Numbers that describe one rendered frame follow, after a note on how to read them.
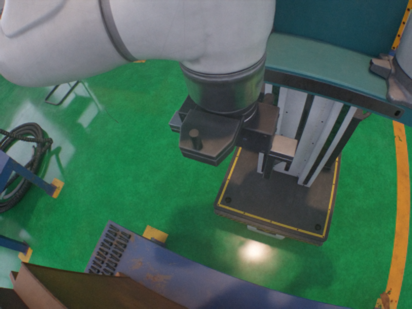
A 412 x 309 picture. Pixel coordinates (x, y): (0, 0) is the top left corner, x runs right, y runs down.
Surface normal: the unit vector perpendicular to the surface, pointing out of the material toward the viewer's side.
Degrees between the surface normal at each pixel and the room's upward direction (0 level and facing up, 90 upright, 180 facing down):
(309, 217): 0
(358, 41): 90
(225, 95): 90
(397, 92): 15
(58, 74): 110
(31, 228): 0
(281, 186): 0
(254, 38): 95
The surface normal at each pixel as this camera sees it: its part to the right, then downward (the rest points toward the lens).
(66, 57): 0.08, 0.89
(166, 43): -0.04, 0.95
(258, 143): -0.38, 0.83
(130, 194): -0.14, -0.50
